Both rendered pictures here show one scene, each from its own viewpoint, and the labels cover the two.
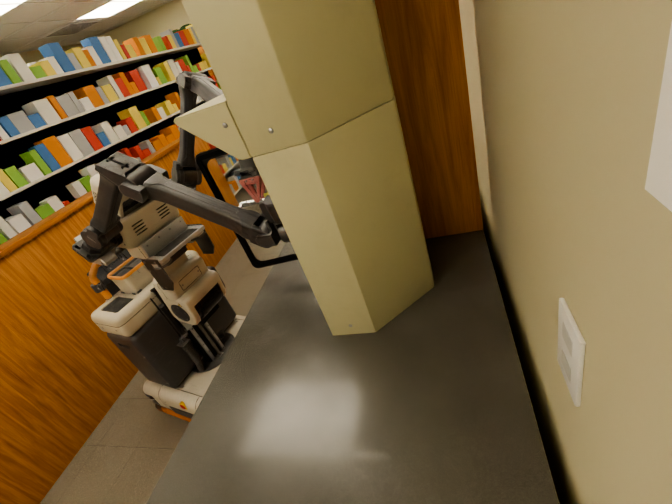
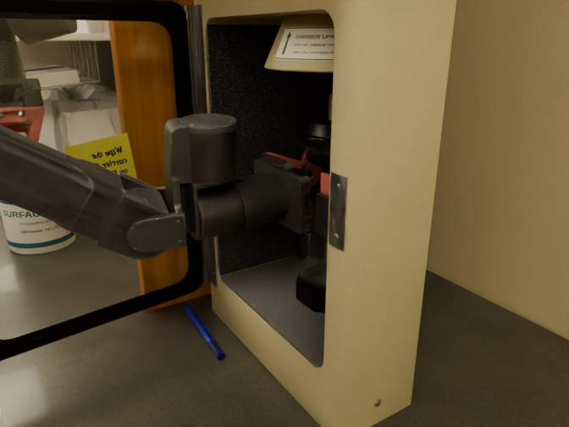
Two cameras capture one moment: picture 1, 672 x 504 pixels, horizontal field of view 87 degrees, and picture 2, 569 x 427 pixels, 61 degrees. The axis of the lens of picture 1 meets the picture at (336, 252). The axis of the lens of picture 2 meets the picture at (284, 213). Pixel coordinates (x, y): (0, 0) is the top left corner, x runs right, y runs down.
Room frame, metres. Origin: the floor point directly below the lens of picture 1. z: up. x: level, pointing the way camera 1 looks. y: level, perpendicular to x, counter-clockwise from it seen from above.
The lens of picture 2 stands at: (0.47, 0.44, 1.35)
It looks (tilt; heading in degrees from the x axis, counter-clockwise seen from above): 20 degrees down; 305
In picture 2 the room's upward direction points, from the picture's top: straight up
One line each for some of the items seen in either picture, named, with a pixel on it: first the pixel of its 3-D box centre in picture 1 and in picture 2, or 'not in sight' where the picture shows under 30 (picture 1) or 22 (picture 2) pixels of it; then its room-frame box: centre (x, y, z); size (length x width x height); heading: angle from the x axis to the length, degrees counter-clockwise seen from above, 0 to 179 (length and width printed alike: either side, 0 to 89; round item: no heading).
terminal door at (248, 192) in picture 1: (272, 205); (81, 178); (0.99, 0.12, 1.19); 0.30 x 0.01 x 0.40; 75
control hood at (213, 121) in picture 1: (246, 114); not in sight; (0.82, 0.07, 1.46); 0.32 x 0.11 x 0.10; 158
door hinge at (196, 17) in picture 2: not in sight; (201, 158); (0.94, -0.03, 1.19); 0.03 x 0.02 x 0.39; 158
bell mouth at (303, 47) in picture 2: not in sight; (343, 41); (0.75, -0.06, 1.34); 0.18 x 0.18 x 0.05
